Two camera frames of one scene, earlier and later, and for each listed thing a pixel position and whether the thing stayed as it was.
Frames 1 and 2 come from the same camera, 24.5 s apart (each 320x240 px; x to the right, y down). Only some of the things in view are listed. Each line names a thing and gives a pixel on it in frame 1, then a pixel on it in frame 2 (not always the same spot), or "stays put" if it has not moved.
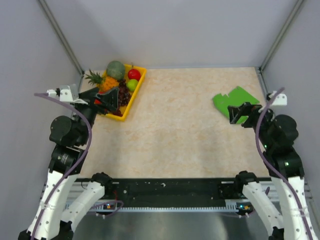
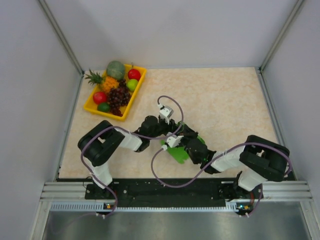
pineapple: (103, 83) stays put
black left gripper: (109, 99) to (171, 127)
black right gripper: (246, 107) to (187, 132)
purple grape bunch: (124, 97) stays put
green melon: (115, 69) stays put
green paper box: (236, 97) to (180, 154)
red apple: (134, 74) stays put
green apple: (131, 84) stays put
